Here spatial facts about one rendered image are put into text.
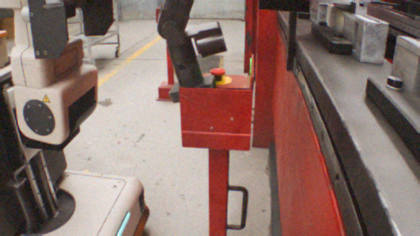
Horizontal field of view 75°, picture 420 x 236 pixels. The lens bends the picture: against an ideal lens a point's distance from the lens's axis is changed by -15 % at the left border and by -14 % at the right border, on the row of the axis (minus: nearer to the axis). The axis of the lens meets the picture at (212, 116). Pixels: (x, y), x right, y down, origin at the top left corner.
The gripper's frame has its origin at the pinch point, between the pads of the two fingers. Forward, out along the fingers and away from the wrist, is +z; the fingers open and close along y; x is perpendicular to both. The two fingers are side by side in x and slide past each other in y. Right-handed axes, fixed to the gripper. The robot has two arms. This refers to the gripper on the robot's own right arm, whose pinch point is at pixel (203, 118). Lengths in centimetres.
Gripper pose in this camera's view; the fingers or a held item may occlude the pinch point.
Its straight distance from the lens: 76.6
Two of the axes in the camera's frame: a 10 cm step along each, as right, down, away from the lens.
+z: 2.7, 8.8, 3.9
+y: 9.6, -1.9, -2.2
